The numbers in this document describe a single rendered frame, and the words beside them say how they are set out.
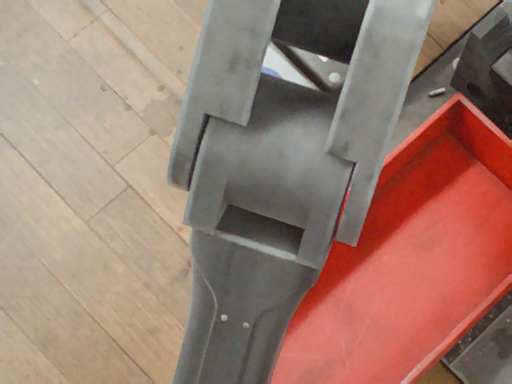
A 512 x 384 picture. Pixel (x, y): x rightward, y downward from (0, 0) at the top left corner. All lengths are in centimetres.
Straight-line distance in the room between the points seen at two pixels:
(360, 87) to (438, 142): 42
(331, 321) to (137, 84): 23
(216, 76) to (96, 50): 44
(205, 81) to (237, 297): 11
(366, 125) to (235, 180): 7
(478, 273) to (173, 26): 29
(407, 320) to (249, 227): 33
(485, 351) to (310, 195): 38
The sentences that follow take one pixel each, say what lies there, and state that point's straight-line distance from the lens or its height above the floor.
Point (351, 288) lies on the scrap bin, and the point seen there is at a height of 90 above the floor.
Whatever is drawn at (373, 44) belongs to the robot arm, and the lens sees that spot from 55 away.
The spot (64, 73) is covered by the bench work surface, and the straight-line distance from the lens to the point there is 99.
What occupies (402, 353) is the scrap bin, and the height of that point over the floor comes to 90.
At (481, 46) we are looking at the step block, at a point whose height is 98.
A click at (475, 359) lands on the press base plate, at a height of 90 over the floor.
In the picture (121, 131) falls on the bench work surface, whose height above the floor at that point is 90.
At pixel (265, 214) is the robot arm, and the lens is 60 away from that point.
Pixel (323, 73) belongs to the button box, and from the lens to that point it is 96.
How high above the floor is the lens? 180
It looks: 68 degrees down
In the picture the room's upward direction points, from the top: 12 degrees clockwise
